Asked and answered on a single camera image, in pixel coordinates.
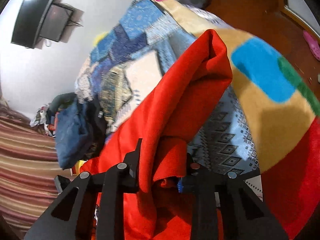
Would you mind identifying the blue jeans pile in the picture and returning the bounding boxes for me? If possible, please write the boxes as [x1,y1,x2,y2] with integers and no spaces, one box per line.
[55,98,107,170]

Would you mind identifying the colourful fleece blanket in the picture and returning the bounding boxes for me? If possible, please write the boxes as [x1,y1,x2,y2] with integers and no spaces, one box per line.
[153,0,319,239]

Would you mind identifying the blue patchwork bedspread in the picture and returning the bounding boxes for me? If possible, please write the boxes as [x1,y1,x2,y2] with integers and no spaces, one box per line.
[75,0,259,174]

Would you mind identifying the yellow garment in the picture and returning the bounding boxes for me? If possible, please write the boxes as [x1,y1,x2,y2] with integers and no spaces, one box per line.
[71,160,86,176]

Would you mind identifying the white wardrobe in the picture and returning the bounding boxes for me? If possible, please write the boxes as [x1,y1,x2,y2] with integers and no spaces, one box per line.
[278,0,319,38]

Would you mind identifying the red garment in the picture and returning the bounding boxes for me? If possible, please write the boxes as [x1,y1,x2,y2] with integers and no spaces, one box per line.
[81,29,232,239]

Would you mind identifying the wall mounted television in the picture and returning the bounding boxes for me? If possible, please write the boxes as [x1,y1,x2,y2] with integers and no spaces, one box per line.
[11,0,75,49]

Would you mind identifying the pink clog shoe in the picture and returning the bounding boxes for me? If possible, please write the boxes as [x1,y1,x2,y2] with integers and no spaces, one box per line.
[303,30,320,61]

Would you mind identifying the green cloth covered pile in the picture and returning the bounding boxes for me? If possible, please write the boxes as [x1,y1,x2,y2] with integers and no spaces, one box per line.
[29,93,76,137]

